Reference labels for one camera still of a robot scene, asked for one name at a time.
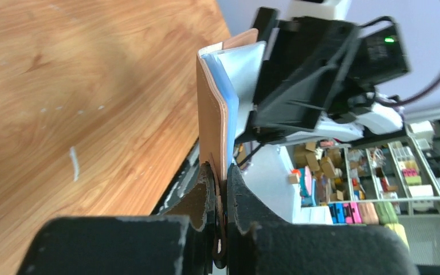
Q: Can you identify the pink card holder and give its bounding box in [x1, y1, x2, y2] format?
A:
[195, 28, 268, 266]

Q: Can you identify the background storage shelf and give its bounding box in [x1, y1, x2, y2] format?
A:
[293, 137, 440, 223]

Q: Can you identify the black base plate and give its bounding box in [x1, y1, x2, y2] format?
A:
[151, 140, 200, 215]

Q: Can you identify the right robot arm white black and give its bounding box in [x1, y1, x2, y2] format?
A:
[235, 7, 408, 146]

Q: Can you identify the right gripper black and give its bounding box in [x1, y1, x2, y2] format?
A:
[250, 7, 409, 131]

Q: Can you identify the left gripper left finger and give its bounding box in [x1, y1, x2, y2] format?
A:
[17, 163, 215, 274]

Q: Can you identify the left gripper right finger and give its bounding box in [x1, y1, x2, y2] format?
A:
[226, 165, 419, 274]

